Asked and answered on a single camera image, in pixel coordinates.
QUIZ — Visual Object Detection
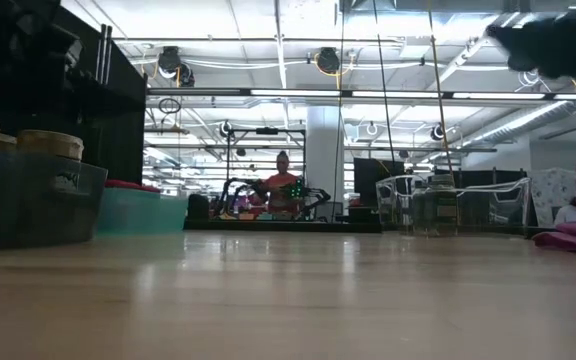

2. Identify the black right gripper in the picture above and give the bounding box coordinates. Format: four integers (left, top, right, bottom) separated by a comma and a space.
485, 0, 576, 86

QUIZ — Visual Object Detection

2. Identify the black folding room divider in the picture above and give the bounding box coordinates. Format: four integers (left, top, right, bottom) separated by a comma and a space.
432, 168, 528, 227

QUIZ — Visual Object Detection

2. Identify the white patterned room divider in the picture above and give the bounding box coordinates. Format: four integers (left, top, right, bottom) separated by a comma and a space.
527, 167, 576, 229

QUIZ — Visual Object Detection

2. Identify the clear plastic bin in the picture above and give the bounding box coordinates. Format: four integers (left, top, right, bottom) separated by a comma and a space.
375, 174, 532, 237

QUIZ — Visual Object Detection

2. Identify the black computer monitor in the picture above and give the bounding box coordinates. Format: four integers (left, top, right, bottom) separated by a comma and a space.
352, 158, 407, 209

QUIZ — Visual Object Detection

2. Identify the white building column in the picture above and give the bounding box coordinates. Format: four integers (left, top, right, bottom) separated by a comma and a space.
306, 105, 350, 201

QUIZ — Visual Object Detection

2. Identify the long ceiling light bar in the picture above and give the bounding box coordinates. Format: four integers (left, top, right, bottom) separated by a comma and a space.
146, 87, 576, 101

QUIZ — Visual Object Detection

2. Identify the black curtain panel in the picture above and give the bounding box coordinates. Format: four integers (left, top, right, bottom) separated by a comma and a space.
0, 0, 148, 186

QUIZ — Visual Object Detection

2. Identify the thin metal pole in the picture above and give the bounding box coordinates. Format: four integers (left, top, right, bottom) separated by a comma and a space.
95, 23, 105, 99
102, 25, 114, 101

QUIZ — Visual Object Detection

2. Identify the teal plastic bin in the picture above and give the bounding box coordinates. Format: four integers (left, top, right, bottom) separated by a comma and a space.
96, 187, 190, 235

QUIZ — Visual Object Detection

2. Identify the smoky grey plastic bin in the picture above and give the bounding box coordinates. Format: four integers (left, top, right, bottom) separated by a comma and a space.
0, 144, 109, 250

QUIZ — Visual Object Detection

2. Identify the yellow hanging cable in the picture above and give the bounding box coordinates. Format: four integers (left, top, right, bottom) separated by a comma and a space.
426, 0, 458, 177

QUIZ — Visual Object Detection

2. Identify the black ceiling cable reel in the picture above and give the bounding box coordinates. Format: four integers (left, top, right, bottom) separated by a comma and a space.
316, 46, 342, 76
156, 45, 197, 89

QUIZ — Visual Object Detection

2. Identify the black metal frame rig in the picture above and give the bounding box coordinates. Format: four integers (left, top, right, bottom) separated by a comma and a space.
225, 127, 308, 221

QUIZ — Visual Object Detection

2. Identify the black aluminium table frame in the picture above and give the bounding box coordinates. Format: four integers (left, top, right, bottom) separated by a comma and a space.
182, 219, 384, 234

